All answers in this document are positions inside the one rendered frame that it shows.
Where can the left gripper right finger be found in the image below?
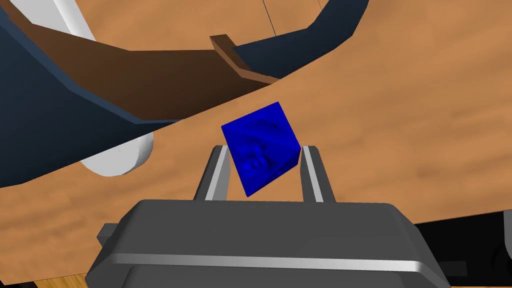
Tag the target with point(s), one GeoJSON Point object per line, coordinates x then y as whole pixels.
{"type": "Point", "coordinates": [316, 180]}

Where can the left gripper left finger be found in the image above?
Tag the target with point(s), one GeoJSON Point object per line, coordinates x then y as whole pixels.
{"type": "Point", "coordinates": [212, 180]}

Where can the blue cube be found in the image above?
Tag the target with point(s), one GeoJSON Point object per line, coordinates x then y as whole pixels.
{"type": "Point", "coordinates": [262, 148]}

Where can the navy and brown chair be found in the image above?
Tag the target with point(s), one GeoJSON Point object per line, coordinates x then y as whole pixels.
{"type": "Point", "coordinates": [44, 120]}

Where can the wooden table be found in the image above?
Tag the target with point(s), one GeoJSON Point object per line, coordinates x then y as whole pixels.
{"type": "Point", "coordinates": [400, 140]}

